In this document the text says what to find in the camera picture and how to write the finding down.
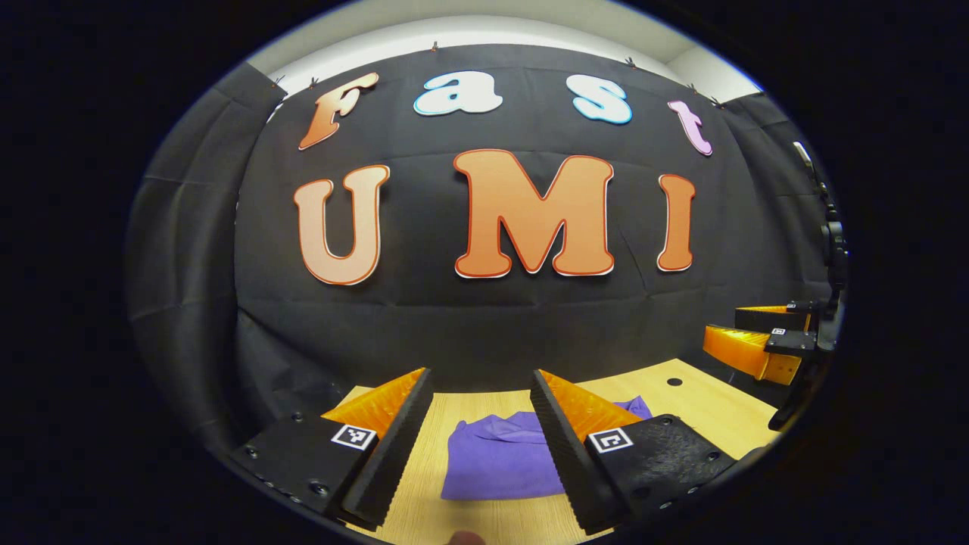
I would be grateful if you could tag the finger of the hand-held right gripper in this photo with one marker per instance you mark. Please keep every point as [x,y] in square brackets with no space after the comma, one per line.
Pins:
[791,342]
[772,321]

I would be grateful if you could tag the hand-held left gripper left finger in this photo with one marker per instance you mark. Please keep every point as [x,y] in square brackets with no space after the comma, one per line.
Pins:
[394,462]

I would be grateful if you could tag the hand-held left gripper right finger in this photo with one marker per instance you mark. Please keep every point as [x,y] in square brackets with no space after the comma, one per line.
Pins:
[575,469]

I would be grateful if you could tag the purple knit cardigan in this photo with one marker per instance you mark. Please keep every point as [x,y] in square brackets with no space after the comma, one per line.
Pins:
[492,462]

